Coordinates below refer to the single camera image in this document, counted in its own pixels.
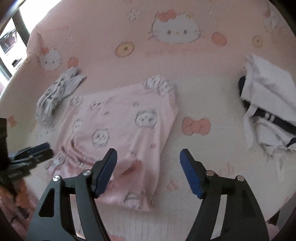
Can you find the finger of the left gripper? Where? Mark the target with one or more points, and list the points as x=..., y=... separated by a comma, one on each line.
x=33, y=150
x=32, y=159

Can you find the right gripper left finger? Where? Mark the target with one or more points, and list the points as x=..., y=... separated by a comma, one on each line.
x=67, y=208

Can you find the pink cartoon print pajama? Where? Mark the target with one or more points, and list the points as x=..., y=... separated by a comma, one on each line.
x=136, y=121

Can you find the folded white black clothes stack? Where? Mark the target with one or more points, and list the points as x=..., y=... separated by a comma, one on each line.
x=268, y=95

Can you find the grey white print garment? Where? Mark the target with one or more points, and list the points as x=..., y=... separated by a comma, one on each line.
x=63, y=87

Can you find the pink Hello Kitty sofa cover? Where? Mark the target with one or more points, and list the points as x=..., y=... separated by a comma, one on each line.
x=200, y=46

